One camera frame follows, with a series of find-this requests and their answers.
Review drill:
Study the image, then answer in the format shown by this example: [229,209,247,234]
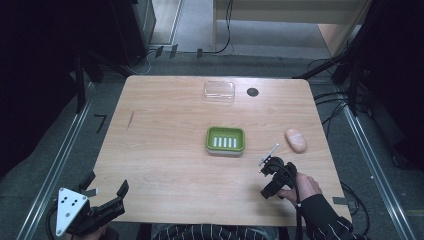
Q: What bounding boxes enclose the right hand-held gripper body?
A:
[258,143,299,190]

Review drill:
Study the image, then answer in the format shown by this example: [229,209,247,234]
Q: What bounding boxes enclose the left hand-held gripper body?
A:
[54,187,126,238]

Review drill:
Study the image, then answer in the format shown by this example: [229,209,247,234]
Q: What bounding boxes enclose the peach soap bar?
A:
[284,128,308,154]

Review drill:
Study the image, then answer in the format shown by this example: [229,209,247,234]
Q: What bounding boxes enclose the green soap dish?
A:
[204,126,247,157]

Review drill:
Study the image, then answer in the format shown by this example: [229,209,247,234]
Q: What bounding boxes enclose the person's right hand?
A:
[277,172,324,208]

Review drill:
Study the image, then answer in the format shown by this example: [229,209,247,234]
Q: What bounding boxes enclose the person's left hand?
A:
[65,223,109,240]

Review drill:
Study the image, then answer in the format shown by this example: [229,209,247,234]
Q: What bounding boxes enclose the grey tape strip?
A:
[332,196,357,207]

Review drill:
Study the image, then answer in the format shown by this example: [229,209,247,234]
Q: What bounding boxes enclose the person's striped clothing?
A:
[150,223,280,240]

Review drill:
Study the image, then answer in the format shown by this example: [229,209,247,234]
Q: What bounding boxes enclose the black stand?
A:
[292,31,369,117]
[73,48,105,115]

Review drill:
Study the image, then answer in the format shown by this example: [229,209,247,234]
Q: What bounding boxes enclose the clear plastic lid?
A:
[203,80,236,104]

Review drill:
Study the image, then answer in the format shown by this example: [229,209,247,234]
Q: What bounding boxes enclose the black curtain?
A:
[0,0,116,179]
[351,0,424,169]

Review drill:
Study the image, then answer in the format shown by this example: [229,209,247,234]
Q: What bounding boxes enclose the black cabinet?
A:
[109,0,158,67]

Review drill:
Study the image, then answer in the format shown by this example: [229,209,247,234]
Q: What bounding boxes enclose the light wooden desk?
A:
[212,0,373,58]

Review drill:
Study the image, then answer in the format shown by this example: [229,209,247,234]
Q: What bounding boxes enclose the left hand-held gripper cable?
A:
[44,201,60,240]

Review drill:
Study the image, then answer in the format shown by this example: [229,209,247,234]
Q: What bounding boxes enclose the hand-held gripper cable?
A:
[44,201,60,240]
[271,162,305,240]

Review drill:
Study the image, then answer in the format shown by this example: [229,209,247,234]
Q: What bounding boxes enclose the metal floor rail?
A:
[15,81,97,240]
[342,104,418,240]

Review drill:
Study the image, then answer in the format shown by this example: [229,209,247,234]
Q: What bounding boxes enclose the right hand-held gripper cable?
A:
[271,162,305,240]

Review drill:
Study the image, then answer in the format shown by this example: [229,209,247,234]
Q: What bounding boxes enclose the black floor cables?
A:
[306,57,373,139]

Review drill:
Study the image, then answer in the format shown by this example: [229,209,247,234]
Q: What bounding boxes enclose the black floor cable loop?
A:
[339,180,372,236]

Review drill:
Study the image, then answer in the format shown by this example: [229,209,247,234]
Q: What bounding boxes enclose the white floor cable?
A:
[127,49,158,76]

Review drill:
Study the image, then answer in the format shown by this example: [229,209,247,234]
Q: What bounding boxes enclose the black hanging cable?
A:
[199,0,235,56]

